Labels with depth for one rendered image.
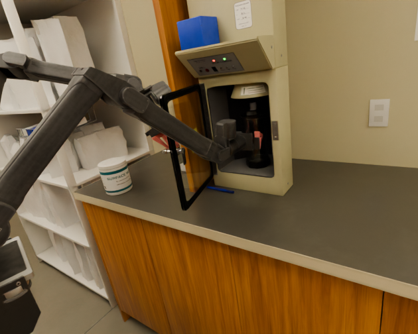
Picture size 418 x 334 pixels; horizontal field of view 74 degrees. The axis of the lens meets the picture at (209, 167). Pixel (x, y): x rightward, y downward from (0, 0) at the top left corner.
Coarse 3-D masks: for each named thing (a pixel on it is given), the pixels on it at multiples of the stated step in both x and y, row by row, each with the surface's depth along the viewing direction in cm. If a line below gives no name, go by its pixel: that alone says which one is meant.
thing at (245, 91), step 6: (240, 84) 104; (246, 84) 102; (252, 84) 102; (258, 84) 101; (264, 84) 102; (234, 90) 107; (240, 90) 104; (246, 90) 102; (252, 90) 101; (258, 90) 101; (264, 90) 102; (234, 96) 106; (240, 96) 104; (246, 96) 102; (252, 96) 101; (258, 96) 101
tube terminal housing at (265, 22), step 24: (192, 0) 98; (216, 0) 94; (240, 0) 89; (264, 0) 85; (264, 24) 88; (264, 72) 93; (288, 96) 102; (288, 120) 104; (288, 144) 107; (288, 168) 109; (264, 192) 112
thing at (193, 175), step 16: (160, 96) 83; (192, 96) 102; (176, 112) 91; (192, 112) 102; (192, 128) 102; (176, 144) 91; (192, 160) 102; (208, 160) 117; (176, 176) 91; (192, 176) 102; (208, 176) 117; (192, 192) 102
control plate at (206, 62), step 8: (208, 56) 93; (216, 56) 91; (224, 56) 90; (232, 56) 89; (192, 64) 99; (200, 64) 98; (208, 64) 97; (216, 64) 95; (224, 64) 94; (232, 64) 93; (240, 64) 92; (200, 72) 102; (208, 72) 101; (216, 72) 100; (224, 72) 98
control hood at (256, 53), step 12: (252, 36) 80; (264, 36) 82; (192, 48) 93; (204, 48) 90; (216, 48) 88; (228, 48) 86; (240, 48) 85; (252, 48) 83; (264, 48) 83; (180, 60) 100; (240, 60) 90; (252, 60) 88; (264, 60) 86; (192, 72) 104; (228, 72) 98; (240, 72) 96
